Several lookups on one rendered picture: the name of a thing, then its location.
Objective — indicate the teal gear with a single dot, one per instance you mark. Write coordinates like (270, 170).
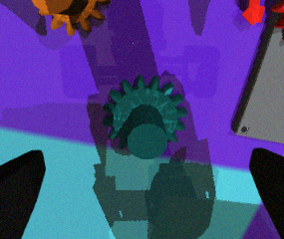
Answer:
(144, 117)

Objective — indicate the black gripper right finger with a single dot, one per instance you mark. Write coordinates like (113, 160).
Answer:
(267, 170)

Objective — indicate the red curved arrow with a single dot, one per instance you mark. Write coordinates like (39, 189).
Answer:
(254, 12)

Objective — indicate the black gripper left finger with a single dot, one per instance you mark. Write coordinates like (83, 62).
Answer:
(20, 184)

